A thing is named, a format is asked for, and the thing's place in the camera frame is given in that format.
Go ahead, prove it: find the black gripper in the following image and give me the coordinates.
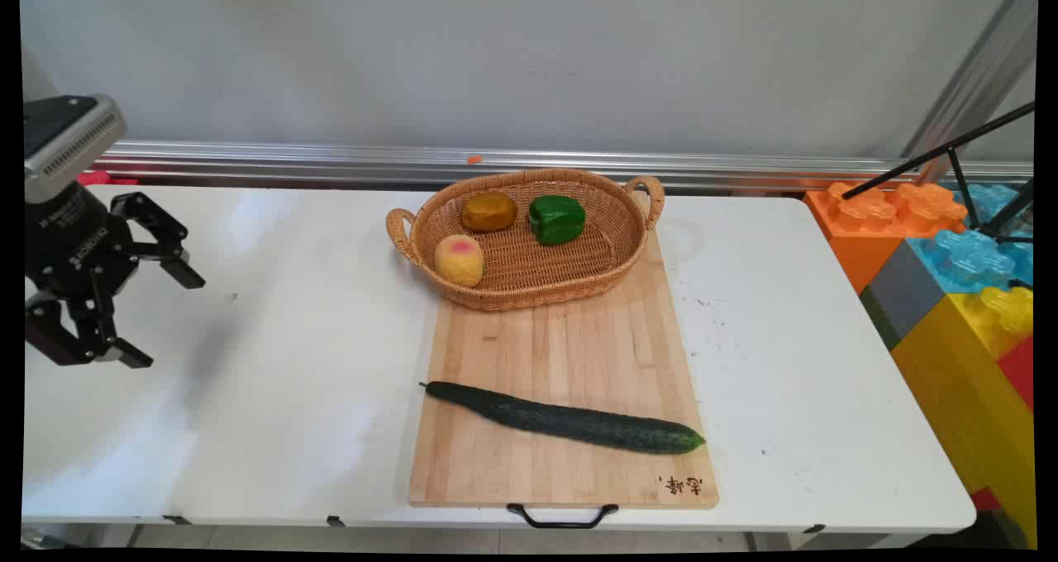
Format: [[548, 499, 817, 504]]
[[24, 185, 207, 371]]

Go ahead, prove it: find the dark green cucumber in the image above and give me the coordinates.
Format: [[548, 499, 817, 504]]
[[419, 380, 707, 455]]

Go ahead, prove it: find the yellow-pink peach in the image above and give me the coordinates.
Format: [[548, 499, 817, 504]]
[[434, 234, 486, 288]]

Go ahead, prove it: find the brown-yellow round fruit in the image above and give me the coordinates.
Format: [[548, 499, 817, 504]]
[[461, 191, 519, 234]]

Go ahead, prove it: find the woven wicker basket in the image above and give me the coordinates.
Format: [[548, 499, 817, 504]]
[[386, 168, 666, 312]]

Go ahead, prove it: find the green bell pepper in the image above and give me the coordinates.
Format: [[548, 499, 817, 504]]
[[528, 195, 587, 246]]

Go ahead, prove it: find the wooden cutting board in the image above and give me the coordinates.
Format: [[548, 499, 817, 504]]
[[409, 227, 720, 531]]

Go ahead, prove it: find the big orange toy block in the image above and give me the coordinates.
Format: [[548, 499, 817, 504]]
[[803, 181, 969, 295]]

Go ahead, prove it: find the big grey toy block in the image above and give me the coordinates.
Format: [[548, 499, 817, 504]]
[[859, 240, 948, 350]]

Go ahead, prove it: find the big yellow toy block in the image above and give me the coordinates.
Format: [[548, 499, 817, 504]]
[[890, 285, 1038, 548]]

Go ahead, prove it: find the big blue toy block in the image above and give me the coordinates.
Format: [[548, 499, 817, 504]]
[[908, 183, 1035, 295]]

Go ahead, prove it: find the black tripod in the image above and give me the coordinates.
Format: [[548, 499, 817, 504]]
[[841, 101, 1037, 245]]

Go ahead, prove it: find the big red toy block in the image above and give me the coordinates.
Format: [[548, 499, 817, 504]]
[[995, 335, 1037, 414]]

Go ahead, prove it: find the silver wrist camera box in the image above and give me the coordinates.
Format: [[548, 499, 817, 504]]
[[23, 94, 127, 206]]

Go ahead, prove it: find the aluminium rail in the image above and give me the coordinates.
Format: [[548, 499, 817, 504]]
[[89, 140, 1034, 193]]

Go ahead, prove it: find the aluminium post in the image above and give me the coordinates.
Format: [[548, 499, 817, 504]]
[[899, 0, 1039, 184]]

